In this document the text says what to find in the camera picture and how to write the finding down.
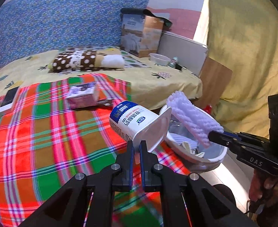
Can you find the dark snack wrapper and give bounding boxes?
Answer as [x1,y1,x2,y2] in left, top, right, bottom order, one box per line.
[97,99,115,107]

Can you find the pineapple print pillow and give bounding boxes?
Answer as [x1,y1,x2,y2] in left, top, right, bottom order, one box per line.
[120,49,151,69]

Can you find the white phone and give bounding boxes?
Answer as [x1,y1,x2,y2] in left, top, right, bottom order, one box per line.
[0,86,20,114]

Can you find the yellow curtain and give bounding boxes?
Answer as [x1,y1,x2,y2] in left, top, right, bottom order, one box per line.
[204,0,278,139]

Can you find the white bed footboard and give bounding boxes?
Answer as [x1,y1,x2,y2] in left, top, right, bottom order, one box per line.
[157,31,209,76]

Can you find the person's right hand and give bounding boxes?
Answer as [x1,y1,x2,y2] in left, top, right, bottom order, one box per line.
[249,168,278,209]

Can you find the small black cloth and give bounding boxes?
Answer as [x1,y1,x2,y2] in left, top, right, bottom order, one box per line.
[175,63,189,73]

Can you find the white trash bin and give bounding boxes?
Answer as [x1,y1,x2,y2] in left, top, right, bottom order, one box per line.
[159,105,228,166]

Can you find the yellow bed sheet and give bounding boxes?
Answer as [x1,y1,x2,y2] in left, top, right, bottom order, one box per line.
[0,47,203,110]

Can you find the plaid blanket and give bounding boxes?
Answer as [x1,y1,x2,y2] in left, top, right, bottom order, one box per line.
[0,73,191,227]

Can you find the brown polka dot pillow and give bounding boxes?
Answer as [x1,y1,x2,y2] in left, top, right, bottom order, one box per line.
[48,48,126,73]

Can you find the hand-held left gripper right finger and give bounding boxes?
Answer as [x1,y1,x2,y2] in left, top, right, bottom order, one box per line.
[139,140,258,227]

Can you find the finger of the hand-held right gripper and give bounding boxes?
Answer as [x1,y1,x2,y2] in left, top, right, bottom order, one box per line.
[207,130,244,155]

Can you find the wooden board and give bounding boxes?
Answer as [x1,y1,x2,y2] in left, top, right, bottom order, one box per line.
[198,56,233,109]

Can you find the clear plastic bowl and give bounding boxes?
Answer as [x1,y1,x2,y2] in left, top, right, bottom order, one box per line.
[149,53,171,66]

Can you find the white foam fruit net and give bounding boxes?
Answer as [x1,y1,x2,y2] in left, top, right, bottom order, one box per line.
[166,90,225,147]

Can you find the white yogurt cup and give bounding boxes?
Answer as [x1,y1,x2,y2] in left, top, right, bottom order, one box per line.
[109,101,173,153]

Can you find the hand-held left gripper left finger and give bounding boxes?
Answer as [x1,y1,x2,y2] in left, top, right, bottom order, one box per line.
[18,140,135,227]

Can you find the blue floral headboard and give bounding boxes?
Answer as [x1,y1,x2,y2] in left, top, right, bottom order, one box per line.
[0,0,150,68]

